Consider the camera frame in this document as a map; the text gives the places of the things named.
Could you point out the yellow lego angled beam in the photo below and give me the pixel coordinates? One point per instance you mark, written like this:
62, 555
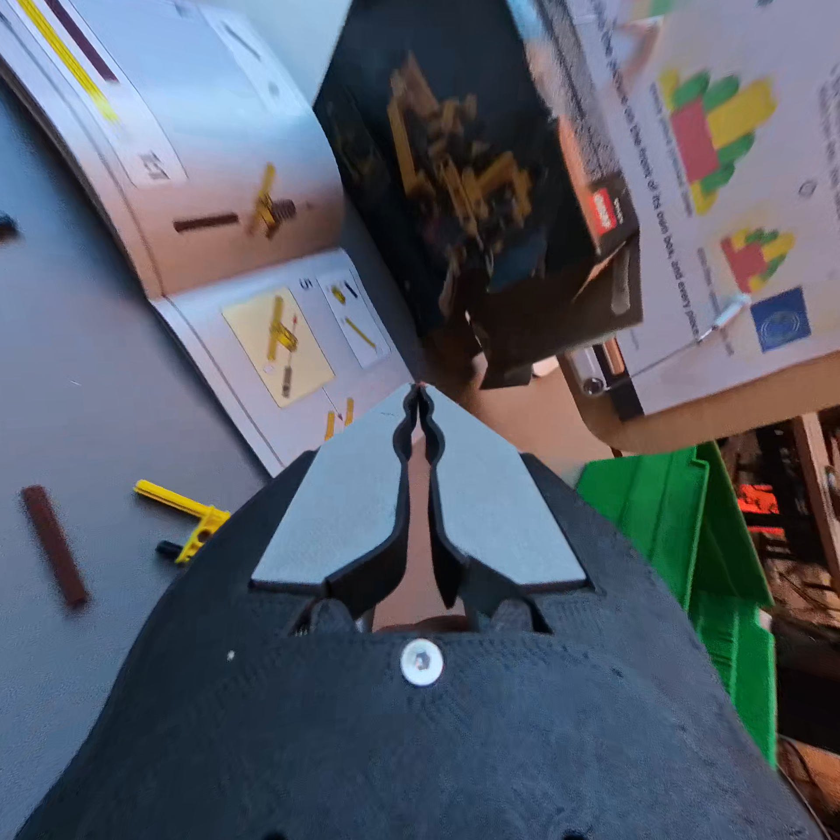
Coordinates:
190, 515

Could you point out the brown lego axle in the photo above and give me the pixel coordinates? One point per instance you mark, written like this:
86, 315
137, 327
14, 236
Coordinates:
54, 544

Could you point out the black lego set box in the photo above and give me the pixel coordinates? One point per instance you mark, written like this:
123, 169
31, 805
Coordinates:
446, 144

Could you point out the green plastic bin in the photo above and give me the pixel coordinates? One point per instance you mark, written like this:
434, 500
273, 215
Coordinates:
656, 499

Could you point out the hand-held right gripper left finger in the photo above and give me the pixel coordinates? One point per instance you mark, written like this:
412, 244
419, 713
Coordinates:
341, 505

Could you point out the lego instruction booklet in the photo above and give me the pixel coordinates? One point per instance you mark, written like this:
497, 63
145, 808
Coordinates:
197, 131

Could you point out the printed task sheet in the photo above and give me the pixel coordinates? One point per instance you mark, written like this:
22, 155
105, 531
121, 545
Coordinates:
810, 262

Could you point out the black lego pin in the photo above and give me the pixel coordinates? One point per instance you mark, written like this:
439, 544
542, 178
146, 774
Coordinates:
167, 549
6, 226

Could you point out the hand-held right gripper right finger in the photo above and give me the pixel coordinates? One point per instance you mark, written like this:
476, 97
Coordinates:
499, 512

